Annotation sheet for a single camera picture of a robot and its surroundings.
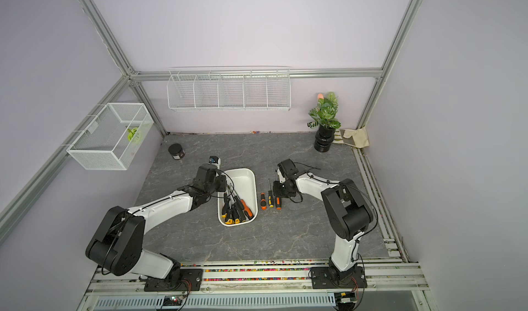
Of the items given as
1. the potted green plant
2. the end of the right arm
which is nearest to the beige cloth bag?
the potted green plant

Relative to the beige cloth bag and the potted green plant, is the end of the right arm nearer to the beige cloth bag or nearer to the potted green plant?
the potted green plant

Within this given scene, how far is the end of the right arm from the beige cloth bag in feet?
1.72

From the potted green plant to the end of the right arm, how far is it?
278 millimetres

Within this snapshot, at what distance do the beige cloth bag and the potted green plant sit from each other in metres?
0.13

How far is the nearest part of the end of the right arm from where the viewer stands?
2.37 ft

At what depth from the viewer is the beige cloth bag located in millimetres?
1182

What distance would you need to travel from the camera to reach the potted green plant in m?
0.94
